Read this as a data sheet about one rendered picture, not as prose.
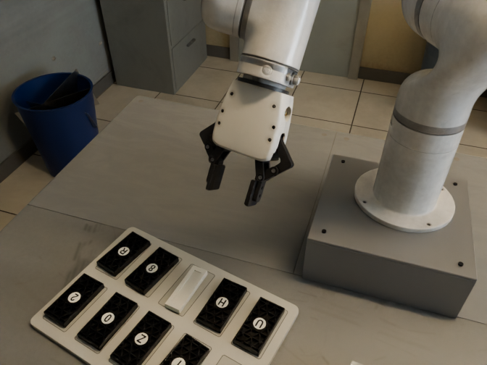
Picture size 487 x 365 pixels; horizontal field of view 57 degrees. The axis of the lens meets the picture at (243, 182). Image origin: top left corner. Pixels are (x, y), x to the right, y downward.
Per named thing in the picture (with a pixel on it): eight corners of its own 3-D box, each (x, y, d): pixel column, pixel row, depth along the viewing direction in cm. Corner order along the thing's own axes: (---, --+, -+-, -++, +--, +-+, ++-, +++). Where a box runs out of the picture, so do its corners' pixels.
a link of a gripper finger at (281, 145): (306, 148, 62) (283, 180, 64) (264, 116, 65) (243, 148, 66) (303, 148, 61) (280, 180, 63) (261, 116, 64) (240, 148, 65)
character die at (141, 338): (172, 326, 78) (171, 323, 77) (133, 374, 72) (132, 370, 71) (150, 313, 80) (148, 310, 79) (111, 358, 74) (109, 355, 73)
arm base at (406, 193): (370, 161, 99) (389, 83, 88) (461, 189, 92) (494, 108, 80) (340, 209, 86) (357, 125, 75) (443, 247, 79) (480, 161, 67)
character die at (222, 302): (246, 291, 84) (246, 287, 83) (220, 333, 77) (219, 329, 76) (224, 281, 85) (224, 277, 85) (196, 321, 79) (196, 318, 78)
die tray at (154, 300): (300, 311, 82) (301, 308, 81) (219, 452, 64) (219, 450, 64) (132, 228, 97) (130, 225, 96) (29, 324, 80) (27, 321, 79)
